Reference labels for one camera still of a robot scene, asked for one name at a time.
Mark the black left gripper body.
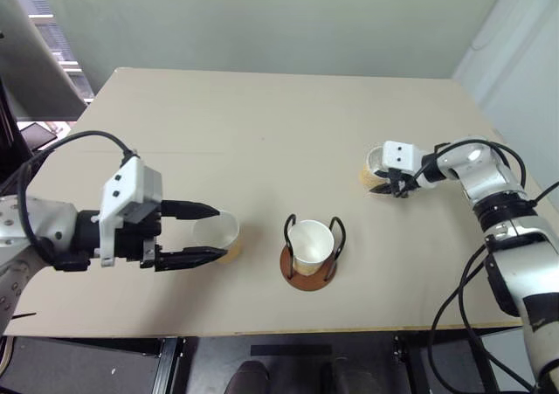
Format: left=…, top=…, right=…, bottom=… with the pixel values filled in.
left=113, top=200, right=165, bottom=272

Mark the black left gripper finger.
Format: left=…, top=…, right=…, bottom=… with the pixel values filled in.
left=160, top=198, right=220, bottom=221
left=154, top=245, right=230, bottom=273

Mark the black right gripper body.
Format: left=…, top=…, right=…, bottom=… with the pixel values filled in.
left=385, top=169, right=422, bottom=195

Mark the white paper cup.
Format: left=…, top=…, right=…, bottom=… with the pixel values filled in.
left=193, top=210, right=242, bottom=266
left=287, top=219, right=335, bottom=279
left=358, top=145, right=395, bottom=193

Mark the dark rounded shape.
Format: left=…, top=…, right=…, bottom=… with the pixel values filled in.
left=224, top=359, right=271, bottom=394

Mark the black cabinet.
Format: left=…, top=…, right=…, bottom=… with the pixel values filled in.
left=0, top=335, right=165, bottom=394

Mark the black tape strip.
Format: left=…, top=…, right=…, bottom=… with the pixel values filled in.
left=250, top=344, right=334, bottom=357

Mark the dark flat panel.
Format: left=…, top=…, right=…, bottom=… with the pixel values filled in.
left=18, top=121, right=61, bottom=151

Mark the grey monitor back panel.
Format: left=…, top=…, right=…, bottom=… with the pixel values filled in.
left=0, top=0, right=88, bottom=123

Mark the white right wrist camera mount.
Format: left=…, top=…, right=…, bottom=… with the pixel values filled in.
left=380, top=140, right=424, bottom=178

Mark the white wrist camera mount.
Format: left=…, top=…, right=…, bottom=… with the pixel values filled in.
left=380, top=140, right=424, bottom=178
left=98, top=156, right=164, bottom=267

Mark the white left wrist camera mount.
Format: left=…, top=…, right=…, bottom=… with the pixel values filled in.
left=98, top=156, right=164, bottom=267

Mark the black metal table frame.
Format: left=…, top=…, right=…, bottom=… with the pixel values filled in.
left=155, top=326, right=524, bottom=394

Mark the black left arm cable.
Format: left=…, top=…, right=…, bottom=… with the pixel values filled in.
left=16, top=129, right=140, bottom=273

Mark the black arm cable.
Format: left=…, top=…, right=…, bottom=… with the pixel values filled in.
left=16, top=129, right=140, bottom=273
left=412, top=141, right=559, bottom=394

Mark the black wire cup holder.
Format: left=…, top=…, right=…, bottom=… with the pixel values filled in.
left=279, top=213, right=348, bottom=293

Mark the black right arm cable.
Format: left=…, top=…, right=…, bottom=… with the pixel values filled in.
left=412, top=141, right=559, bottom=394

